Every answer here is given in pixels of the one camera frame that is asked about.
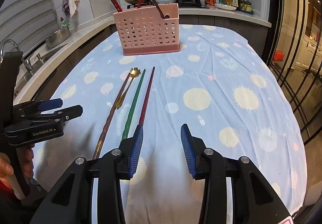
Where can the red box behind glass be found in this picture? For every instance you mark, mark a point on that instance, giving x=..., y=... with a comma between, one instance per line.
x=278, y=55

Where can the person's left hand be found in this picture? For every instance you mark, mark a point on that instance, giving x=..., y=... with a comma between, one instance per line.
x=29, y=163

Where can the black gas stove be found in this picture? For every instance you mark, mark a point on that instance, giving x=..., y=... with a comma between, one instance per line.
x=191, y=2

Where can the white hanging towel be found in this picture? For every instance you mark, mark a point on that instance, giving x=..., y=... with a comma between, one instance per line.
x=73, y=1

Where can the gold flower teaspoon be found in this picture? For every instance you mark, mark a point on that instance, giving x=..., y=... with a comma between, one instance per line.
x=134, y=72

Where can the stainless steel sink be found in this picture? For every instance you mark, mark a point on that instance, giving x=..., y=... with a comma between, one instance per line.
x=47, y=56

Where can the chrome soap dispenser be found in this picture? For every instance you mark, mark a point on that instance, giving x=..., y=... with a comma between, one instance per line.
x=37, y=59

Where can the black framed glass door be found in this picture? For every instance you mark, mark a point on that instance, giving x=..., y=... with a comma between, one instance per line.
x=289, y=25

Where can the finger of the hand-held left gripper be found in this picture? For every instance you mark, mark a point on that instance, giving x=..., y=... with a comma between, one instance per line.
x=70, y=112
x=50, y=104

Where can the white window blind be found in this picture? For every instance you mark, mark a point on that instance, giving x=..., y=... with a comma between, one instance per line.
x=25, y=0

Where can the green chopstick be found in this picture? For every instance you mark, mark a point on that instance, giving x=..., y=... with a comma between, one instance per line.
x=153, y=2
x=134, y=103

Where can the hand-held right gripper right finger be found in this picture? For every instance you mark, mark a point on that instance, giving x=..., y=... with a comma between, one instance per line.
x=188, y=153

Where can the pink perforated utensil holder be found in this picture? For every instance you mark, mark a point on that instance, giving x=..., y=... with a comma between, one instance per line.
x=146, y=35

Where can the brown twisted chopstick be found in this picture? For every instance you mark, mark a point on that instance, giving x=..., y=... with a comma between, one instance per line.
x=110, y=118

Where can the blue condiment tray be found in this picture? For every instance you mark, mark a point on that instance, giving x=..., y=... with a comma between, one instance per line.
x=246, y=12

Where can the red instant noodle cup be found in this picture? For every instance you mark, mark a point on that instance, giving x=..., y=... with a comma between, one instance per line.
x=210, y=0

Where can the white plate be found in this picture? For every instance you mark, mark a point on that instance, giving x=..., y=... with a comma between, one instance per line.
x=225, y=7

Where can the stainless steel pot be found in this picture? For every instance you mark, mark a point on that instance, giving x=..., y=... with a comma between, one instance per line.
x=57, y=36

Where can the chrome kitchen faucet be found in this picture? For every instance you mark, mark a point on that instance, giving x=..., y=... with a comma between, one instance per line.
x=27, y=64

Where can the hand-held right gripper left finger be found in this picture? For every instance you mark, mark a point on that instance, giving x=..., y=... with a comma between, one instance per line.
x=135, y=153

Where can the green dish soap bottle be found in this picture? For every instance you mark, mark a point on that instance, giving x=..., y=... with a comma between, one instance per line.
x=63, y=23

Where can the blue planet print tablecloth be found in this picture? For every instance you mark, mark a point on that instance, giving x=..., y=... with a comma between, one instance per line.
x=201, y=63

